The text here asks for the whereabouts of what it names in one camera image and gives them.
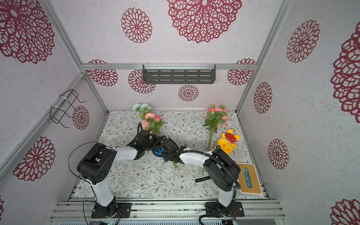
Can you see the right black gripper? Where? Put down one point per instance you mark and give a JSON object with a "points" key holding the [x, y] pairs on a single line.
{"points": [[164, 150]]}

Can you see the blue tape dispenser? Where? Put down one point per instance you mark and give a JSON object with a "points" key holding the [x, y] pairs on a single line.
{"points": [[159, 152]]}

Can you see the pink rose bouquet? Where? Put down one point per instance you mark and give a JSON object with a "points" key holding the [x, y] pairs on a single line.
{"points": [[151, 121], [215, 116]]}

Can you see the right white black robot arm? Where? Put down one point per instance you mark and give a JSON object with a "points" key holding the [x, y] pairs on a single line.
{"points": [[221, 169]]}

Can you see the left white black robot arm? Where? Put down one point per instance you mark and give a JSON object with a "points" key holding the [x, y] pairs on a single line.
{"points": [[95, 167]]}

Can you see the floral patterned table mat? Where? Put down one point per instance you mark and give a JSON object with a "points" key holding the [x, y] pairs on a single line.
{"points": [[151, 176]]}

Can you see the black wristwatch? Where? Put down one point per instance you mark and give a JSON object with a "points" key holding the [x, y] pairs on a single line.
{"points": [[202, 179]]}

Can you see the yellow plush toy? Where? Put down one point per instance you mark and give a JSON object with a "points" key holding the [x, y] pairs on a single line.
{"points": [[227, 142]]}

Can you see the wooden tray white rim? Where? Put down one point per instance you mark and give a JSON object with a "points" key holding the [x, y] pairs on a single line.
{"points": [[256, 189]]}

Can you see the blue tool on tray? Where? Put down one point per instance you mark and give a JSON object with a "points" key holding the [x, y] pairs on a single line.
{"points": [[247, 178]]}

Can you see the dark grey wall shelf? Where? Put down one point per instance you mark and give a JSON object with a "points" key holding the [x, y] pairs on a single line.
{"points": [[179, 75]]}

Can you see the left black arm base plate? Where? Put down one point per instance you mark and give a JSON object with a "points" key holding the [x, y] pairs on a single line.
{"points": [[114, 210]]}

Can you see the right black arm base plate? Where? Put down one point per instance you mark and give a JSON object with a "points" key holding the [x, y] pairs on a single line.
{"points": [[239, 209]]}

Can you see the black wire wall rack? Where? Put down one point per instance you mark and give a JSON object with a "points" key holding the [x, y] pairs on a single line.
{"points": [[57, 113]]}

